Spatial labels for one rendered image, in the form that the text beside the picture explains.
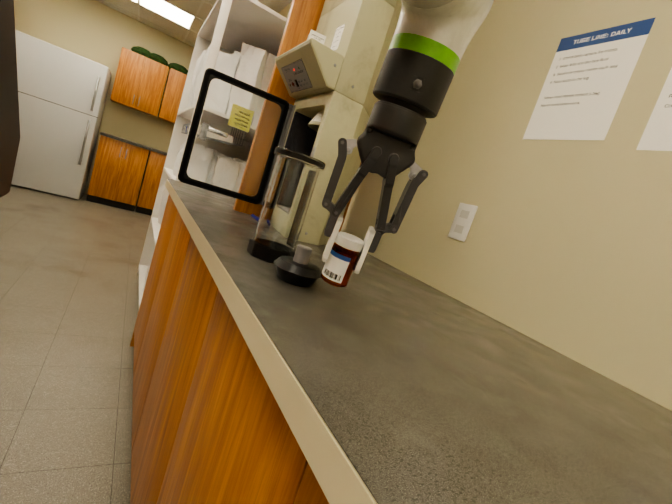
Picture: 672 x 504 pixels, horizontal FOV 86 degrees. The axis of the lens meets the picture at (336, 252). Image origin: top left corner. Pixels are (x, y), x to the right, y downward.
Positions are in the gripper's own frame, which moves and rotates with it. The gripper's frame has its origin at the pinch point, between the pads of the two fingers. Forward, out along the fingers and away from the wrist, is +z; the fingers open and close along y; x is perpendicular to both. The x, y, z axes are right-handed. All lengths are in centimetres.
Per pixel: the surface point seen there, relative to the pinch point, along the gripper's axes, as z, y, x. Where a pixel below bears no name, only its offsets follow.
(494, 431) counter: 6.6, -17.0, 23.5
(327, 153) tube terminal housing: -10, 9, -65
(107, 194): 163, 290, -463
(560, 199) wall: -20, -49, -37
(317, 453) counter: 8.9, -0.1, 30.0
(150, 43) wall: -53, 317, -545
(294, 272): 9.0, 6.0, -5.6
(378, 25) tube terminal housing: -50, 7, -72
